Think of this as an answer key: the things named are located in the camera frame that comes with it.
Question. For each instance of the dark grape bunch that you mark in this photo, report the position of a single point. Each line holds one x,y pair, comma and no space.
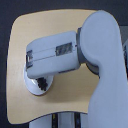
42,83

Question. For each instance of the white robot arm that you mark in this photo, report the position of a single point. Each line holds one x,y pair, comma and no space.
98,44

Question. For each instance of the white table base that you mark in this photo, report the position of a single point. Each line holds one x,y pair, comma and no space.
61,120

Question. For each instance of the white round plate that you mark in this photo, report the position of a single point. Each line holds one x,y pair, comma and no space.
35,85

